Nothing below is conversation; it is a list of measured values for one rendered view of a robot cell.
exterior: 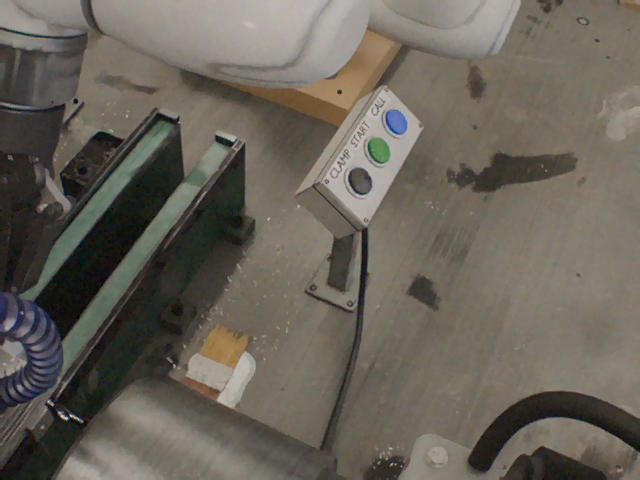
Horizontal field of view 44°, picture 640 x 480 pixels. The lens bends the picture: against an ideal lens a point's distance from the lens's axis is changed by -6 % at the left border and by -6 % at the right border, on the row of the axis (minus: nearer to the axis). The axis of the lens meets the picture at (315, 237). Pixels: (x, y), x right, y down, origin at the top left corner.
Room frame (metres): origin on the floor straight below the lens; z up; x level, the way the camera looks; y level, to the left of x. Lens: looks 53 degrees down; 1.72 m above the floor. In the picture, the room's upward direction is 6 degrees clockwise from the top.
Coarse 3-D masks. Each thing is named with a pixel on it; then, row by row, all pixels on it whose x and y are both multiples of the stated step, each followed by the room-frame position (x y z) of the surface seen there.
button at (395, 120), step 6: (390, 114) 0.67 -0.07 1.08; (396, 114) 0.68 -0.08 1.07; (402, 114) 0.68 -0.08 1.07; (390, 120) 0.66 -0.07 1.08; (396, 120) 0.67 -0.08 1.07; (402, 120) 0.67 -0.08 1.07; (390, 126) 0.66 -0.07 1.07; (396, 126) 0.66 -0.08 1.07; (402, 126) 0.67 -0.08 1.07; (396, 132) 0.66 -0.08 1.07; (402, 132) 0.66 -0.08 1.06
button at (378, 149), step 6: (372, 138) 0.63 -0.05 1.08; (378, 138) 0.63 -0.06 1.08; (372, 144) 0.62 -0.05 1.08; (378, 144) 0.63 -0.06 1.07; (384, 144) 0.63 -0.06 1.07; (372, 150) 0.62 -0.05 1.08; (378, 150) 0.62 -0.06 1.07; (384, 150) 0.62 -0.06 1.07; (390, 150) 0.63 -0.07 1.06; (372, 156) 0.61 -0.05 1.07; (378, 156) 0.61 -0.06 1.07; (384, 156) 0.62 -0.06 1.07; (390, 156) 0.62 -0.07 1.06; (378, 162) 0.61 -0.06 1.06; (384, 162) 0.61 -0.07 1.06
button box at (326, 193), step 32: (384, 96) 0.70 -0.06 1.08; (352, 128) 0.64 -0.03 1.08; (384, 128) 0.66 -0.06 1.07; (416, 128) 0.68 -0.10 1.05; (320, 160) 0.61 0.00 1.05; (352, 160) 0.60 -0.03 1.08; (320, 192) 0.55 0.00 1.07; (352, 192) 0.56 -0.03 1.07; (384, 192) 0.58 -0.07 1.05; (352, 224) 0.54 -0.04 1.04
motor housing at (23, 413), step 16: (16, 352) 0.34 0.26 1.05; (32, 400) 0.31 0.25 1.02; (0, 416) 0.28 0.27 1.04; (16, 416) 0.29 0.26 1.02; (32, 416) 0.31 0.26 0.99; (0, 432) 0.27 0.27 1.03; (16, 432) 0.28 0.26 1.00; (0, 448) 0.26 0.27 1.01; (16, 448) 0.28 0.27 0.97; (0, 464) 0.26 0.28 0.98
